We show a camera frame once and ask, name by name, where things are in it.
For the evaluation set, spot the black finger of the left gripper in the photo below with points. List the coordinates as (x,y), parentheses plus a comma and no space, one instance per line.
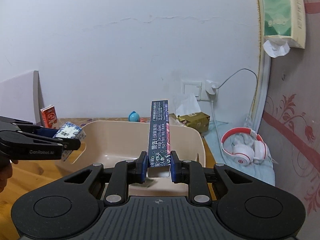
(17,145)
(10,124)

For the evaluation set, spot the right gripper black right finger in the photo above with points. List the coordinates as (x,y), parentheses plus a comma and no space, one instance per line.
(191,173)

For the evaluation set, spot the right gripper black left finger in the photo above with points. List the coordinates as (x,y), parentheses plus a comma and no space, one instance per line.
(121,176)

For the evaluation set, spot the dark blue long box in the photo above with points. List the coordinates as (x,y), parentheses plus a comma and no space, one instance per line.
(159,151)

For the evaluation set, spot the blue white patterned box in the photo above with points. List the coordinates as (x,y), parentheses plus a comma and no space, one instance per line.
(73,135)

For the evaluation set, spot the clear bag of green herbs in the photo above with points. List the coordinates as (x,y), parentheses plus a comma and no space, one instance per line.
(147,183)

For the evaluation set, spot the person's left hand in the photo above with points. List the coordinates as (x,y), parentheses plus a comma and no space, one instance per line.
(5,171)

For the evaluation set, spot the white purple cabinet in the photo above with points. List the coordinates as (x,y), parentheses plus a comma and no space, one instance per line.
(20,97)

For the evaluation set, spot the beige plastic storage basket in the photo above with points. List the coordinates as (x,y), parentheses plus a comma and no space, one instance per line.
(108,142)

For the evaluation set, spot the red playing card box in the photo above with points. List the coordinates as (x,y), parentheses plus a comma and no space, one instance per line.
(49,117)

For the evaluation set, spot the gold tissue pack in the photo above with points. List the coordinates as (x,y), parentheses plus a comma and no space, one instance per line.
(185,111)

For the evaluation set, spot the blue round toy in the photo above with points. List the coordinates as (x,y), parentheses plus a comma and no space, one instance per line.
(134,117)

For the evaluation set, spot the red white headphones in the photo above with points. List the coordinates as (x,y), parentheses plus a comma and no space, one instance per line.
(243,154)

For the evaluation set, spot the light blue quilted bedding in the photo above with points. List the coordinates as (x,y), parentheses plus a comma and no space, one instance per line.
(217,129)

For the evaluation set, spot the green tissue box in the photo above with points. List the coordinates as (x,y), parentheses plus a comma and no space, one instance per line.
(285,22)

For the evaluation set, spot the white wall charger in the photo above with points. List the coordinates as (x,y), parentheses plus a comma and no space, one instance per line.
(211,87)

